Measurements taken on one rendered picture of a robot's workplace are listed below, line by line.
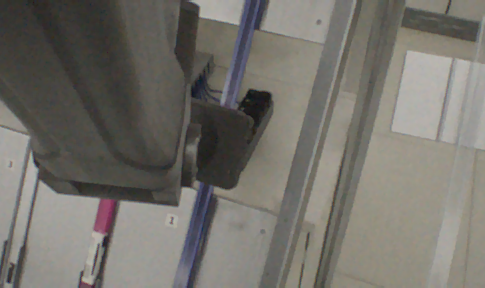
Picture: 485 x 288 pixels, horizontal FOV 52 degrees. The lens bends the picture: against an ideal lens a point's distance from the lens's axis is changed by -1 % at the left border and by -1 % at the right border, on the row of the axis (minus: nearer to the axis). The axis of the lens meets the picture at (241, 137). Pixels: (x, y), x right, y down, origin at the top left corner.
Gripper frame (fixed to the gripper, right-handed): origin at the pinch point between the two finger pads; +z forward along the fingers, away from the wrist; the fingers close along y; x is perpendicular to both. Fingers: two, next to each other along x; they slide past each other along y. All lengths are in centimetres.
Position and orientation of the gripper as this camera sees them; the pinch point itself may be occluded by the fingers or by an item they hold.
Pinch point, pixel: (218, 136)
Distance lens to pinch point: 51.7
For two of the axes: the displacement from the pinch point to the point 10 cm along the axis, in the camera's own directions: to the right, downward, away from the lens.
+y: -9.3, -2.7, 2.5
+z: 2.6, -0.2, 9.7
